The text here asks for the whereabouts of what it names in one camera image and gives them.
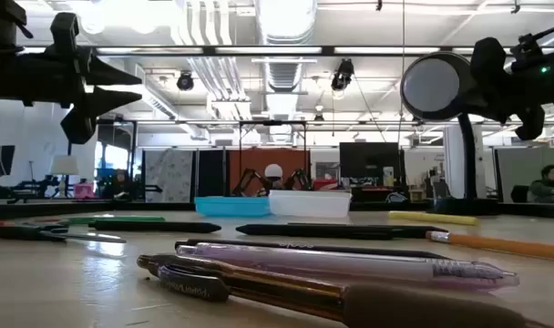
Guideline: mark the green highlighter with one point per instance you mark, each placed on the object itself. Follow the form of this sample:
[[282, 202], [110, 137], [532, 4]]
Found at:
[[122, 219]]

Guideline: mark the black metal frame stand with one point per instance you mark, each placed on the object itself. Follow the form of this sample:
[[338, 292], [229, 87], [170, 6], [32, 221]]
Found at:
[[272, 123]]

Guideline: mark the orange partition panel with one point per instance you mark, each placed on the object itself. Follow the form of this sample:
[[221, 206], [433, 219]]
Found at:
[[259, 159]]

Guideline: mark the black monitor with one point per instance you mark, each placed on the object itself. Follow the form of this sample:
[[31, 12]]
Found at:
[[369, 159]]

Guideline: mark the black scissors red grips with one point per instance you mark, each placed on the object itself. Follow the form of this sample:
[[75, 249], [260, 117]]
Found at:
[[26, 232]]

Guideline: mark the black overhead camera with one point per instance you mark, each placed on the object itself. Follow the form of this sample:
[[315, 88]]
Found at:
[[342, 75], [185, 81]]

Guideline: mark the person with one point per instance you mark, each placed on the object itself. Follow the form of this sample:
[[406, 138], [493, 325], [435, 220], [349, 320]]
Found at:
[[548, 184]]

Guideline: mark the black overhead frame bar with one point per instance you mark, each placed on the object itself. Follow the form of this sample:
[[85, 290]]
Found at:
[[277, 46]]

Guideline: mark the brown pen rubber grip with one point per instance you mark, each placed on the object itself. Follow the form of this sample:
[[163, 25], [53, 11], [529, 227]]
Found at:
[[281, 287]]

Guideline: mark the white lampshade table lamp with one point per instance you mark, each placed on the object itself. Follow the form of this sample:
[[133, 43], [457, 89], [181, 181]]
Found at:
[[64, 165]]

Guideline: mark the black office chair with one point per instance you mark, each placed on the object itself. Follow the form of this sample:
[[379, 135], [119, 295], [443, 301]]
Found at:
[[519, 193]]

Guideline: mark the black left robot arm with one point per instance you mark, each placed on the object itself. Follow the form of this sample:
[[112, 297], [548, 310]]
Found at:
[[1, 23]]

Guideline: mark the clear plastic box blue lid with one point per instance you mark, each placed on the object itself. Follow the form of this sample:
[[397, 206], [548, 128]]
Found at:
[[304, 205]]

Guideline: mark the translucent purple pen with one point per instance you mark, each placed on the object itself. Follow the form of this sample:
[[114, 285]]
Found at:
[[327, 264]]

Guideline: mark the orange pencil red eraser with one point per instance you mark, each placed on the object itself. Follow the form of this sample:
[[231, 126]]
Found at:
[[500, 245]]

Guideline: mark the black round-head desk lamp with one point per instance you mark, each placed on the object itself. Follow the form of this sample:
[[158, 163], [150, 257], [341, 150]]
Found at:
[[434, 86]]

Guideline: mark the white round globe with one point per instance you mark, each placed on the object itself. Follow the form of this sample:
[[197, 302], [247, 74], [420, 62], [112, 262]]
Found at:
[[273, 171]]

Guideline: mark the pink box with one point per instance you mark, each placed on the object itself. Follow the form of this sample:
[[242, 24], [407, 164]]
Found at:
[[84, 191]]

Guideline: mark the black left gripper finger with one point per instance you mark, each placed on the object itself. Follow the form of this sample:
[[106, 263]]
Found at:
[[90, 109], [104, 73]]

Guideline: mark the red box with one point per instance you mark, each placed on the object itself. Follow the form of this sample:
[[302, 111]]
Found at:
[[325, 184]]

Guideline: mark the yellow highlighter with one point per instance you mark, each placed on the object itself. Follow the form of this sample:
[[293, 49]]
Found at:
[[432, 218]]

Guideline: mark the background black robot arms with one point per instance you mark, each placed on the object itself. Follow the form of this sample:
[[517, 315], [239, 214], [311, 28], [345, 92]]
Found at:
[[249, 182]]

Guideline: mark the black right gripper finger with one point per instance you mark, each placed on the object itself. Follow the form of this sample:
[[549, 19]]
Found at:
[[530, 123], [489, 68]]

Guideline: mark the black click pen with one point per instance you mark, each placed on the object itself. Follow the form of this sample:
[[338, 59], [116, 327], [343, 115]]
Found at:
[[331, 231], [158, 226], [304, 246]]

